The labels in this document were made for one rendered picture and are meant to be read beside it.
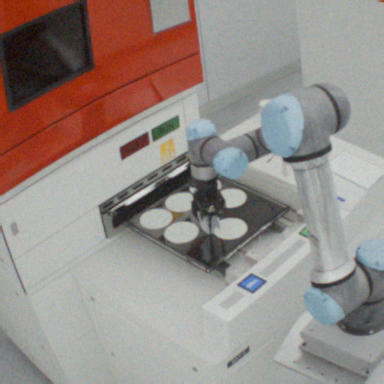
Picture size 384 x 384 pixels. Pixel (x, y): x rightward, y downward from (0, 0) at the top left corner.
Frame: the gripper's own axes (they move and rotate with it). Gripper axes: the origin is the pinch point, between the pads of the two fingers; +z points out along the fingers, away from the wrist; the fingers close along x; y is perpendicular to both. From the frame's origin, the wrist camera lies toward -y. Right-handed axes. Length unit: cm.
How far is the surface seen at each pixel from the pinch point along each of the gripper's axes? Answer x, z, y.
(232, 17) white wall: 101, 20, -256
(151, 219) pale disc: -14.2, 1.5, -13.2
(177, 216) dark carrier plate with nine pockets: -6.5, 1.5, -11.3
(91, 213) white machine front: -32.2, -4.9, -14.8
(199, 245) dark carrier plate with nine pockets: -4.4, 1.5, 4.5
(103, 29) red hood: -20, -64, -16
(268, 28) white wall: 137, 41, -275
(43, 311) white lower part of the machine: -58, 19, -1
